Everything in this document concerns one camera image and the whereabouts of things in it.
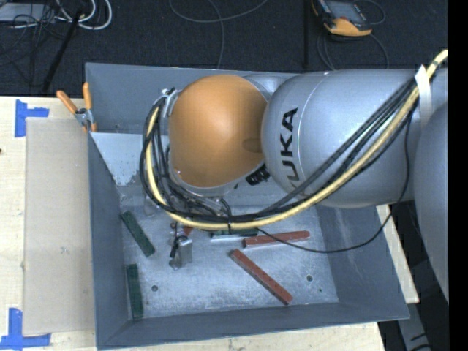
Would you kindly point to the red-brown flat block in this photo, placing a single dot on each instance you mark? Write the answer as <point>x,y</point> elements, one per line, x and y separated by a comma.
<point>278,238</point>
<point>187,230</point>
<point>261,276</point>

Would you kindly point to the dark green flat block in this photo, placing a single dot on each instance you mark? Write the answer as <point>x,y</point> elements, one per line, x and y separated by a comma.
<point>138,233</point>
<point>134,291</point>

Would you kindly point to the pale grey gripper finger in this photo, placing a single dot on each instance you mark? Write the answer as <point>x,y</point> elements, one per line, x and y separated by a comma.
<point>174,264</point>
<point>185,251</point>

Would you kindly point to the pale flat board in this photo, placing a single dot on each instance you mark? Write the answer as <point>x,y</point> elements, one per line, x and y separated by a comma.
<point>55,214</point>

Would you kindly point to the grey metal bin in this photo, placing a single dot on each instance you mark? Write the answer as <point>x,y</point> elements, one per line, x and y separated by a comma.
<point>219,287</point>

